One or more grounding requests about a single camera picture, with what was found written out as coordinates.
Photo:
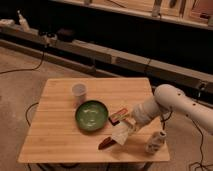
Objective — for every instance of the white spray bottle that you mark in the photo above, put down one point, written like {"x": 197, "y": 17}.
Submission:
{"x": 23, "y": 22}

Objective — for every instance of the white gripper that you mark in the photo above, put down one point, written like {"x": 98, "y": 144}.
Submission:
{"x": 143, "y": 114}

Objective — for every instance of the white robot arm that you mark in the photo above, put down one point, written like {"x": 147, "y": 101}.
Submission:
{"x": 167, "y": 98}

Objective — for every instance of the black device on ledge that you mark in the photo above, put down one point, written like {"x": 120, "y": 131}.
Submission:
{"x": 66, "y": 35}

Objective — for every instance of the green bowl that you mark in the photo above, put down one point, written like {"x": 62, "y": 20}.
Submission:
{"x": 91, "y": 115}

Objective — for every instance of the white plastic bottle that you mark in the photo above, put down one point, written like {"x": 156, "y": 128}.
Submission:
{"x": 155, "y": 142}

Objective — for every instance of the white ceramic cup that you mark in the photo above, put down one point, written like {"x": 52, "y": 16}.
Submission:
{"x": 79, "y": 92}

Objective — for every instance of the wooden table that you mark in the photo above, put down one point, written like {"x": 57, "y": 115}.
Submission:
{"x": 54, "y": 137}

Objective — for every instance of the red-brown oblong object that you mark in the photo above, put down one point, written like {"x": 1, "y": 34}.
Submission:
{"x": 107, "y": 142}

